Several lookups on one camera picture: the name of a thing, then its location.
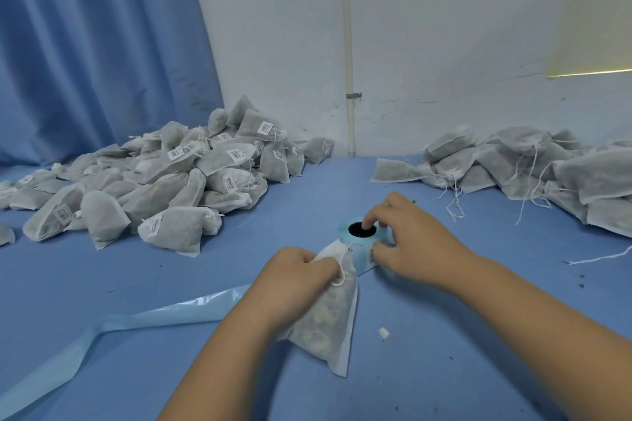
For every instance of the pile of labelled herb bags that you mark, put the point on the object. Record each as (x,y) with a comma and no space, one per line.
(163,174)

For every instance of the person's left hand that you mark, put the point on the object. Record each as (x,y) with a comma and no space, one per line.
(291,287)

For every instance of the person's right hand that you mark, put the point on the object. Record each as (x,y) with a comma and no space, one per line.
(420,243)

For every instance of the grey pipe clamp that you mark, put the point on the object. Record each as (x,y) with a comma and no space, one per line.
(353,95)

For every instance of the white wall pipe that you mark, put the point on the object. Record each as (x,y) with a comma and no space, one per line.
(347,41)

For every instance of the pile of unlabelled herb bags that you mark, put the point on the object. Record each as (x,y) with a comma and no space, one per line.
(513,174)

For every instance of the white sachet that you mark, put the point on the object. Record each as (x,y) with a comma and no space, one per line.
(331,322)

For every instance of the lone white pouch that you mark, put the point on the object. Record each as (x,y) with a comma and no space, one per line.
(5,234)

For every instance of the person's left forearm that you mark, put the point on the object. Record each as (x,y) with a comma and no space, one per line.
(212,381)

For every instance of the blue label roll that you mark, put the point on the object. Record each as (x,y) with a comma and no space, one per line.
(357,238)

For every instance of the blue curtain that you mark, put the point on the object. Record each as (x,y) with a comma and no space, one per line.
(94,41)

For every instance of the person's right forearm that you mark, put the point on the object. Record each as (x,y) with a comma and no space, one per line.
(548,347)

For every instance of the small white paper scrap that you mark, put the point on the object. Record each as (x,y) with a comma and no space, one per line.
(383,333)

